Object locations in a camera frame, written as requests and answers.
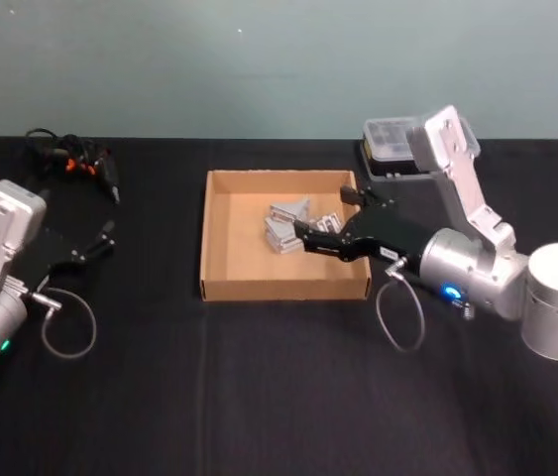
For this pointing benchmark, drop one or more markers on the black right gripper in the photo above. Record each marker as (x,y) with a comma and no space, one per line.
(392,230)

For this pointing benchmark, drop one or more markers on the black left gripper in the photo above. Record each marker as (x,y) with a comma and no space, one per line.
(53,250)

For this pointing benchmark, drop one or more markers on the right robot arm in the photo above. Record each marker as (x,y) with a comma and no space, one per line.
(462,268)

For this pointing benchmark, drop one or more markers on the black tool with orange parts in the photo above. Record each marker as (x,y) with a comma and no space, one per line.
(105,171)

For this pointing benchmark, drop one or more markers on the black box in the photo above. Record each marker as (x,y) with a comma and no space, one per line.
(397,174)

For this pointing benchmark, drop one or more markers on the clear plastic case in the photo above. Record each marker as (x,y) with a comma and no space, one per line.
(387,135)

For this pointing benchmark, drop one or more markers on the brown cardboard tray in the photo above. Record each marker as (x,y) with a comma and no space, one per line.
(239,248)

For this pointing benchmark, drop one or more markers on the black table cloth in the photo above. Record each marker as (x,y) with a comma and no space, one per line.
(278,387)

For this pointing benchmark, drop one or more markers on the silver metal corner bracket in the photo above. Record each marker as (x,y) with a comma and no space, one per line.
(288,209)
(286,246)
(325,224)
(281,230)

